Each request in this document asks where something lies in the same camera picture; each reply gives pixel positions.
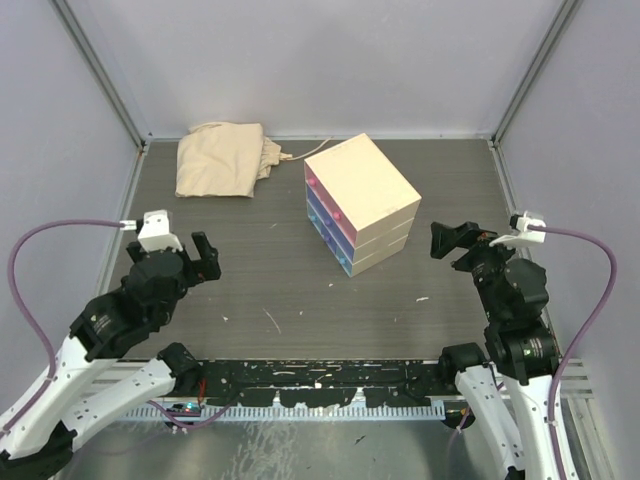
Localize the pastel mini drawer chest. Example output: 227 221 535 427
304 134 422 277

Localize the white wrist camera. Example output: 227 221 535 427
489 211 546 248
120 210 183 253

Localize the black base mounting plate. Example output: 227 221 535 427
174 359 459 408

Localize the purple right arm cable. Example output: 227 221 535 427
529 225 619 480

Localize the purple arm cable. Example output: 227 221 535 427
0 219 241 436
529 225 619 480

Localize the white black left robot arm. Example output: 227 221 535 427
1 232 221 479

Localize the aluminium frame rail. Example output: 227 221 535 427
559 359 594 399

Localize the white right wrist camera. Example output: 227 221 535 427
489 211 546 248

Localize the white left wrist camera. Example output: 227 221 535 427
120 210 183 253

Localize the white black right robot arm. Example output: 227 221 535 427
430 215 579 479

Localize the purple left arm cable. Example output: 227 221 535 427
0 219 241 436

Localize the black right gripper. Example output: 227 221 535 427
430 218 527 320

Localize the light blue cable duct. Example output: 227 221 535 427
119 403 446 422

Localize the beige folded cloth bag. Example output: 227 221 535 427
174 121 332 200

